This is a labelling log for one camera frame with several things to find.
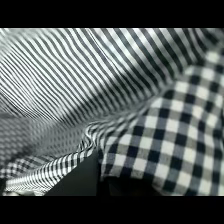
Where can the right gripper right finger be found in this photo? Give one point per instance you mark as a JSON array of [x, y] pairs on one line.
[[126, 188]]

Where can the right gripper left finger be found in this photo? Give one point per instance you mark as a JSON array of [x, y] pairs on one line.
[[78, 180]]

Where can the checked shirt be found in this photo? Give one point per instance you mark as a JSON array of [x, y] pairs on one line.
[[116, 86]]

